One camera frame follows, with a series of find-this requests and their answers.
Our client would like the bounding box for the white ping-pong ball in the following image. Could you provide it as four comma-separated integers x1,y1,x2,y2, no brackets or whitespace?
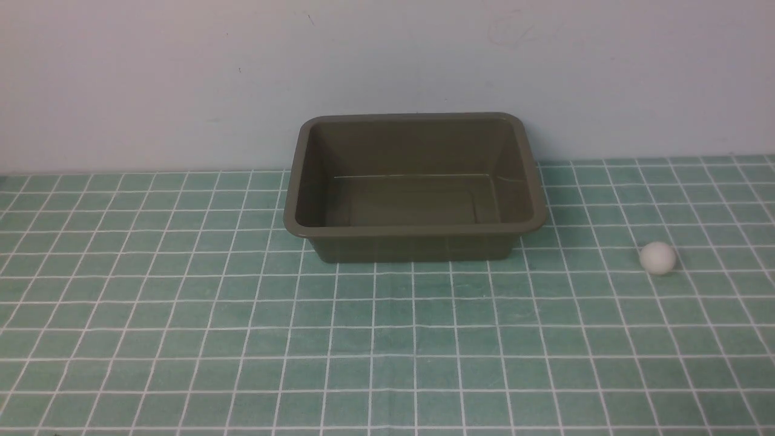
639,241,678,276

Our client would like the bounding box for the olive green plastic bin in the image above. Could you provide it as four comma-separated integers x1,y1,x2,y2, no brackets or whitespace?
283,111,548,264

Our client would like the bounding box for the green checkered table mat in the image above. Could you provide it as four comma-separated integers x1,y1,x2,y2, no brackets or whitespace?
1,155,774,435

